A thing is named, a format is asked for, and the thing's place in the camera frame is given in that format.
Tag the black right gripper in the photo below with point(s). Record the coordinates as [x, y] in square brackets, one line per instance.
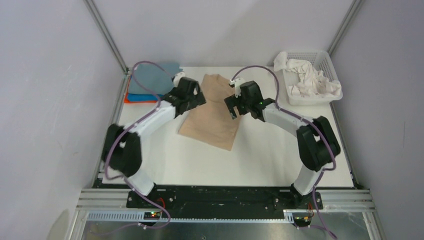
[231, 102]

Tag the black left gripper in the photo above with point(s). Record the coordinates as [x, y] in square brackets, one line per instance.
[197, 99]

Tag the beige t shirt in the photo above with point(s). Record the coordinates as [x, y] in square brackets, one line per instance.
[211, 123]

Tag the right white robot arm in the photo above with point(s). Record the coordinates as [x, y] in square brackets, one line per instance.
[316, 140]

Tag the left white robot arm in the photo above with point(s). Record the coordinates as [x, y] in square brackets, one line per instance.
[122, 148]

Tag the grey-blue folded t shirt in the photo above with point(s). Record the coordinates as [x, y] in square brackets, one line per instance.
[156, 80]

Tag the bright blue folded t shirt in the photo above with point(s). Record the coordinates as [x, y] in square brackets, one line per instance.
[140, 98]

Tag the orange folded t shirt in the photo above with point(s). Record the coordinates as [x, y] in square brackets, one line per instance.
[127, 87]

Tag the white plastic laundry basket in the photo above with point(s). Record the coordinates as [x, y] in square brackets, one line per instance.
[306, 78]

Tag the white crumpled t shirt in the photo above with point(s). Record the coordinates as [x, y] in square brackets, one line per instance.
[311, 78]

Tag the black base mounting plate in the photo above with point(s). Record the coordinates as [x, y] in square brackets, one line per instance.
[218, 202]

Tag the left small circuit board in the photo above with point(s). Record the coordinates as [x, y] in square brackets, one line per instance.
[152, 215]

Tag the small circuit board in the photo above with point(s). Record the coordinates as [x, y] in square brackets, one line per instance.
[302, 222]
[152, 215]

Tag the right small circuit board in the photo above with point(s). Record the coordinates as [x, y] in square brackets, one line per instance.
[302, 222]

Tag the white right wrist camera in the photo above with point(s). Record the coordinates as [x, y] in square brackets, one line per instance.
[236, 84]

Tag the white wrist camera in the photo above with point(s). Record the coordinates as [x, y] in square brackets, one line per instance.
[177, 77]
[236, 84]

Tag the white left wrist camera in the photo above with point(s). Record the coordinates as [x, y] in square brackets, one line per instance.
[177, 77]

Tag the left aluminium frame post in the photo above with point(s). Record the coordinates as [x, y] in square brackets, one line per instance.
[104, 31]

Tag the aluminium frame post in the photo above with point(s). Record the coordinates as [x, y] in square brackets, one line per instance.
[104, 31]
[343, 28]

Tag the right aluminium frame post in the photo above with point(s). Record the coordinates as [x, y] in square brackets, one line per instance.
[343, 28]

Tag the front aluminium rail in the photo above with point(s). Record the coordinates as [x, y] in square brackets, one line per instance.
[121, 205]

